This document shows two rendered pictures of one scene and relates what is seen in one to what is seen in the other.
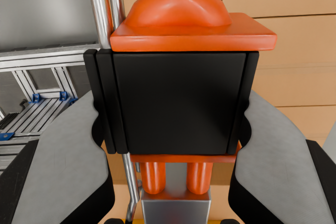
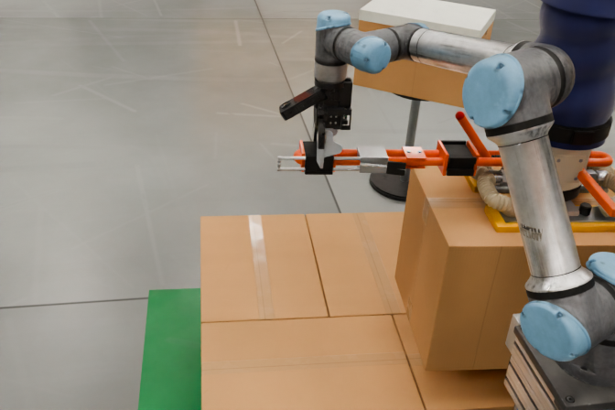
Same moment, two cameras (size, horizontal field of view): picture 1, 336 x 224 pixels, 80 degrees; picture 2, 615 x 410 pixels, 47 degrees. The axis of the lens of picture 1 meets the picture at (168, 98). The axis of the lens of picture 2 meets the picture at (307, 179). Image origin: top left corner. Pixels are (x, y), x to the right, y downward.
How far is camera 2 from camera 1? 1.68 m
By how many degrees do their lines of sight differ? 63
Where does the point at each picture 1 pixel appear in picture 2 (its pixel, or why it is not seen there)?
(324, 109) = not seen: hidden behind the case
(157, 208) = (364, 154)
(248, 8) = (314, 297)
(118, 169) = (437, 238)
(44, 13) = not seen: outside the picture
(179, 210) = (364, 150)
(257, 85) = not seen: hidden behind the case
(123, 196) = (455, 224)
